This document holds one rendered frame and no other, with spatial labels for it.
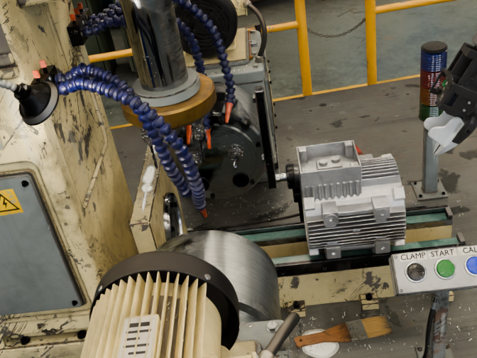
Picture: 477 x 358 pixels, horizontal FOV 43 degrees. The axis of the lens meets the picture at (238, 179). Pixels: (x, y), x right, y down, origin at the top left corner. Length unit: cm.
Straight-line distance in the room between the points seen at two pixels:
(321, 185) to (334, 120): 86
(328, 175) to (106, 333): 66
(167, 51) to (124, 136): 113
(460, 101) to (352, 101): 106
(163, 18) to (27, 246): 48
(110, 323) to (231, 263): 36
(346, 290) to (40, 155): 72
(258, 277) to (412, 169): 89
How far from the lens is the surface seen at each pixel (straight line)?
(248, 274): 101
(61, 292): 126
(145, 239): 118
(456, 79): 115
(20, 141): 107
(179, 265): 71
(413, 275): 109
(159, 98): 111
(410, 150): 190
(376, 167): 127
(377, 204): 123
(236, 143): 146
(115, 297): 72
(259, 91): 130
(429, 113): 157
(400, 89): 224
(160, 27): 108
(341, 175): 122
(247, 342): 86
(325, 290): 138
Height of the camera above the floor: 182
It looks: 34 degrees down
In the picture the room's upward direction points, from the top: 10 degrees counter-clockwise
